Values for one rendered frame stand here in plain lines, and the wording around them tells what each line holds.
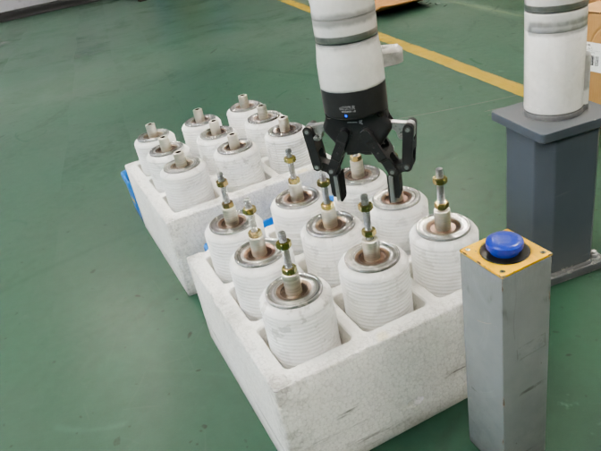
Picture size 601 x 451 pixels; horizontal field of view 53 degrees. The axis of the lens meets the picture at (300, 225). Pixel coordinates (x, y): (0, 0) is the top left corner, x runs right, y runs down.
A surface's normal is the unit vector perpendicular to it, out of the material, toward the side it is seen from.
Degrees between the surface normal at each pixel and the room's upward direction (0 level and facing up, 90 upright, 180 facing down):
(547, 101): 90
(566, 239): 90
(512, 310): 90
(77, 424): 0
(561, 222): 90
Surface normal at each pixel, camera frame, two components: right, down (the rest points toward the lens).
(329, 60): -0.59, 0.36
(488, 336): -0.89, 0.35
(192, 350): -0.17, -0.86
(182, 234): 0.44, 0.37
